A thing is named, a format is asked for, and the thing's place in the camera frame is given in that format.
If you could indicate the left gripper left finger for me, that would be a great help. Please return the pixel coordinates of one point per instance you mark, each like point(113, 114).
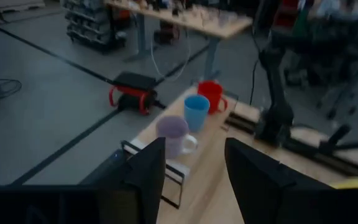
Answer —
point(141, 186)

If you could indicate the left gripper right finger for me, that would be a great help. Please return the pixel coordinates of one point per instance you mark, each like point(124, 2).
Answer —
point(259, 186)

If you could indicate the purple white ceramic mug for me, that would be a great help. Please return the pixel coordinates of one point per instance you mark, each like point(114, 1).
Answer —
point(171, 137)

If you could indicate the light blue plastic cup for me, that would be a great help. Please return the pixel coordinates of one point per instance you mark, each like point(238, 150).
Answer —
point(196, 113)

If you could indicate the red plastic mug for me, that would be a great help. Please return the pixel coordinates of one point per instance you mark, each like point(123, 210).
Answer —
point(210, 93)

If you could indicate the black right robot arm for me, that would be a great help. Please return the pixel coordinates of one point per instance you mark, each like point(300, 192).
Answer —
point(275, 118)

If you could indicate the yellow flat object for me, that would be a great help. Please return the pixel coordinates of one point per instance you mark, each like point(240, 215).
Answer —
point(350, 183)

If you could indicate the black red floor device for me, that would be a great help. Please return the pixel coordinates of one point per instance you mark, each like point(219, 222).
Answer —
point(135, 90)

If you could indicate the dark brown box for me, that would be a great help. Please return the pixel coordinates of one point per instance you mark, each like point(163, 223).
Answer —
point(166, 32)

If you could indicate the wooden workbench with grey legs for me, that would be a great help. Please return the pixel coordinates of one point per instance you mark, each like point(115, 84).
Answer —
point(216, 26)

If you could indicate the dark storage bin rack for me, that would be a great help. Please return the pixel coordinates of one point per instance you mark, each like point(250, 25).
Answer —
point(89, 28)

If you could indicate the wooden pallet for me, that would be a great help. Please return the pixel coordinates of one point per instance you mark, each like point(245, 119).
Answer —
point(19, 4)

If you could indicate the wooden shelf with black frame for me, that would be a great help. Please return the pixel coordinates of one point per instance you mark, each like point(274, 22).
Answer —
point(148, 135)

